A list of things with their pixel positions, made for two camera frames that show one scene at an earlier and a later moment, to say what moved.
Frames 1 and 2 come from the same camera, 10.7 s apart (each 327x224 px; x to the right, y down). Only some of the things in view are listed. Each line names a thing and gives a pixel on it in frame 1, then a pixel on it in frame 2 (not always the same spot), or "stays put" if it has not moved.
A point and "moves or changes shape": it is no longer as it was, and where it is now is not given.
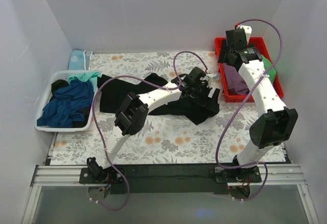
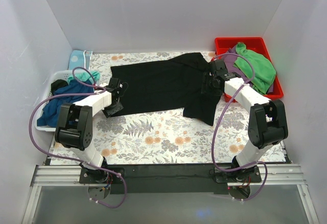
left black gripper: (208, 92) to (114, 108)
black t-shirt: (113, 91) moves or changes shape
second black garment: (56, 85) stays put
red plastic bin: (261, 45) stays put
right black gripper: (226, 56) to (207, 85)
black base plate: (173, 179) stays put
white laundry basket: (64, 75) stays put
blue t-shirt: (68, 105) stays put
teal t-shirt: (90, 76) stays put
